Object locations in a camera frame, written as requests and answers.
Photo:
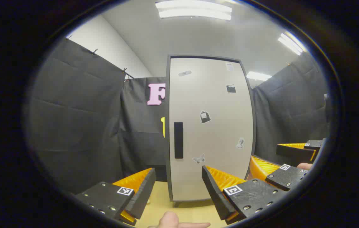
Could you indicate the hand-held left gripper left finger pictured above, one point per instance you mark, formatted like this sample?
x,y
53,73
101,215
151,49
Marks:
x,y
141,193

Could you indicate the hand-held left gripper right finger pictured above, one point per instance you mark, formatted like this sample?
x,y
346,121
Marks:
x,y
215,193

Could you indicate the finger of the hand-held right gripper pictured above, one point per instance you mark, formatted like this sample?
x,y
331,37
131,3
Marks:
x,y
293,151
288,177

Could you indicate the grey cabinet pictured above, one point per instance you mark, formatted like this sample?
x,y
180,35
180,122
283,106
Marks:
x,y
167,152

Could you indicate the ceiling light panel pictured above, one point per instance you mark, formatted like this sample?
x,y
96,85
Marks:
x,y
193,9
257,76
291,43

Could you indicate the black backdrop cloth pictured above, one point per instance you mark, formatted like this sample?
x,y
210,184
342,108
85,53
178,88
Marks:
x,y
78,120

